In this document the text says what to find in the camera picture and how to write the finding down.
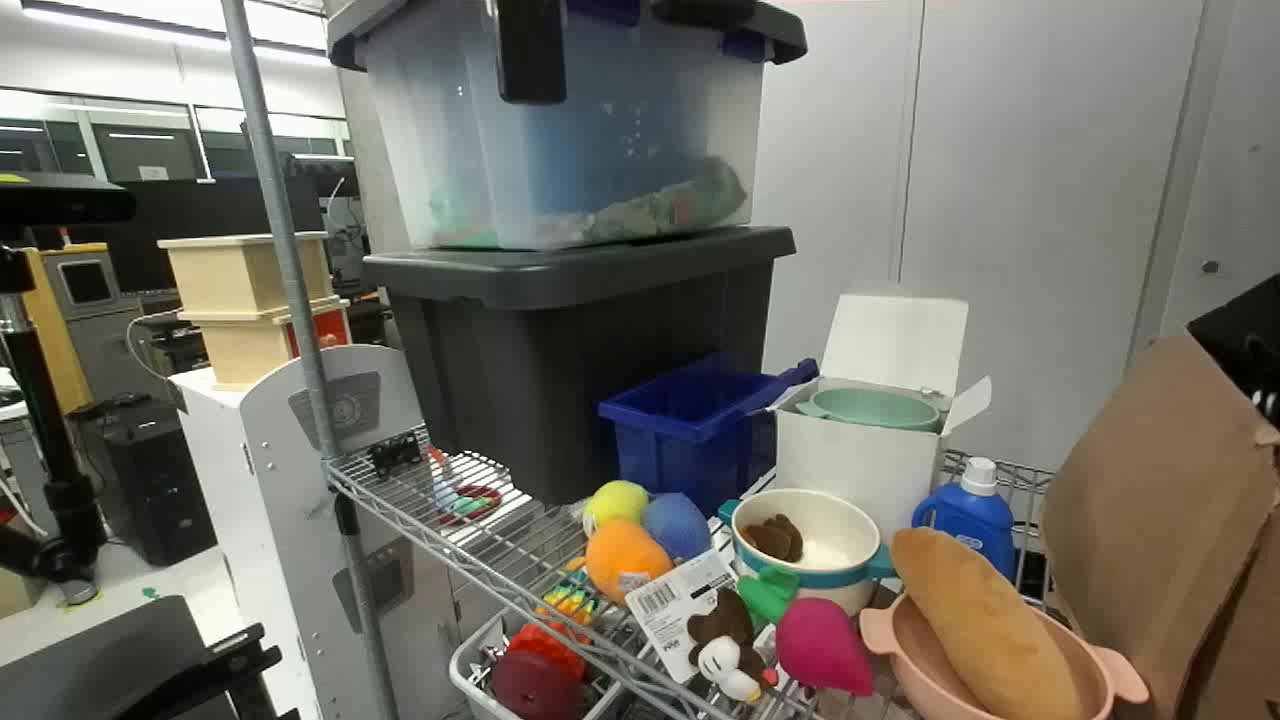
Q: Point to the brown plush doll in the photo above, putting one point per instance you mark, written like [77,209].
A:
[726,621]

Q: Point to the mint green bowl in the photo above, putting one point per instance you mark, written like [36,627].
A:
[874,404]

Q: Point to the yellow plush ball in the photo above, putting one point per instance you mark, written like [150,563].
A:
[618,507]

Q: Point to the brown plush piece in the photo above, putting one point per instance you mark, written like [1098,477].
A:
[774,538]

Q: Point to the black camera stand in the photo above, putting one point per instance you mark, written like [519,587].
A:
[40,402]

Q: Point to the tan machine with screen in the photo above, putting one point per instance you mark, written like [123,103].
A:
[80,307]

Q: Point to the green plush toy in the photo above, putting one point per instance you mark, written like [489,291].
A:
[761,599]

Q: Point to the white barcode tag card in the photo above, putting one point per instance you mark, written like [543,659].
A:
[675,605]

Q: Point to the large brown cardboard box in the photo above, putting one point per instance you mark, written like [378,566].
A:
[1163,535]

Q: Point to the pink plush toy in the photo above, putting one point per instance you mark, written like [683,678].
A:
[821,647]

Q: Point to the white cardboard box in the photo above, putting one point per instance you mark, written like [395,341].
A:
[854,464]

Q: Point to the blue plastic bin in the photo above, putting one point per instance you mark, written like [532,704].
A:
[683,427]

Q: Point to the blue plush ball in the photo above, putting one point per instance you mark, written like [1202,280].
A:
[677,527]

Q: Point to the small black labelled box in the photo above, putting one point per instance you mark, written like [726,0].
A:
[398,459]

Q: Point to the white bowl teal rim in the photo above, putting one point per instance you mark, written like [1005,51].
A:
[832,527]

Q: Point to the metal shelf pole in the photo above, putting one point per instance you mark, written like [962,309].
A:
[274,172]

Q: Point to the pack of coloured pieces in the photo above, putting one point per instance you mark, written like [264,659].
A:
[462,500]

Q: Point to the white grey cabinet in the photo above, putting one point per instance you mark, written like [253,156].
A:
[264,535]

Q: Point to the orange plush ball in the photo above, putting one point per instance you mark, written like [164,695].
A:
[627,558]

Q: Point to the blue detergent bottle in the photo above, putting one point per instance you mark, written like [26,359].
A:
[965,520]

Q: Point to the dark grey storage tote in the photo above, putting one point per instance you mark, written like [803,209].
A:
[532,374]

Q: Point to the black wall monitor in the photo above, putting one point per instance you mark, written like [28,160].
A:
[145,153]

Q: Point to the clear plastic storage bin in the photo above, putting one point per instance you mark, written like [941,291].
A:
[602,145]

